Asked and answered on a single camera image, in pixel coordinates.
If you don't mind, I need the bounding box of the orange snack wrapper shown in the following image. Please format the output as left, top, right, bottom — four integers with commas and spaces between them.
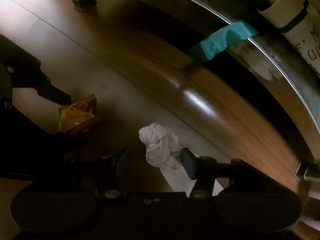
58, 94, 101, 134

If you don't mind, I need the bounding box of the teal fabric strap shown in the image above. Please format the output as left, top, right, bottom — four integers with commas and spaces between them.
192, 20, 259, 62

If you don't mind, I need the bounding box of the rolled white paper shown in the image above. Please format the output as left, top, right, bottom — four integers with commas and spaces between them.
259, 0, 319, 74

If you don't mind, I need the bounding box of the white knotted tissue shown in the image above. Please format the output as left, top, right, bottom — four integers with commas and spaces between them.
138, 122, 225, 198

